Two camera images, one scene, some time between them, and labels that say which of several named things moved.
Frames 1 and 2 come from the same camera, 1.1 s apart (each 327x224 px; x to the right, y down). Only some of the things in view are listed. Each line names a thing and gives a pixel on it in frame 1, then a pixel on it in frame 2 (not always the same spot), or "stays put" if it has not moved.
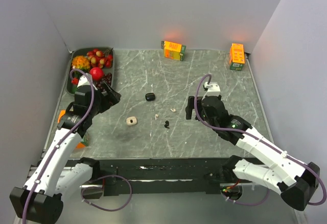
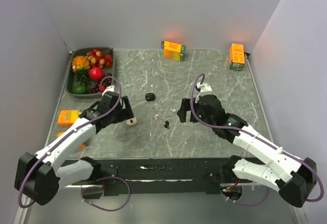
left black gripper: x=108 y=99 → x=125 y=113
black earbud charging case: x=150 y=96 stays put
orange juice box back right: x=237 y=57 stays put
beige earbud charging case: x=131 y=120 stays put
